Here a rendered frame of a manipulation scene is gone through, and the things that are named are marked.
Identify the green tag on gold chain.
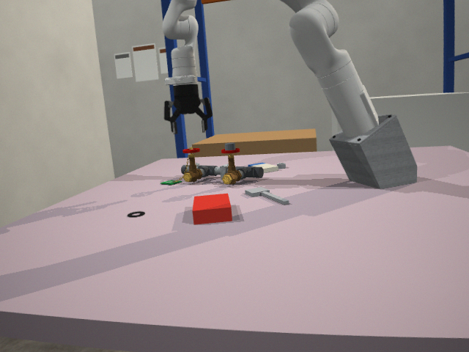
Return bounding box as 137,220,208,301
160,162,189,185

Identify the red block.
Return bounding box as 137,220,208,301
193,194,232,224

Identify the black rubber ring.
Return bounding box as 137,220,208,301
128,211,145,217

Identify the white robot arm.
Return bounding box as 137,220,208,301
162,0,379,137

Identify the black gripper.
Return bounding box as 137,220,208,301
164,84,213,134

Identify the grey pipe manifold with clamps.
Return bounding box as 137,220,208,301
181,147,264,184

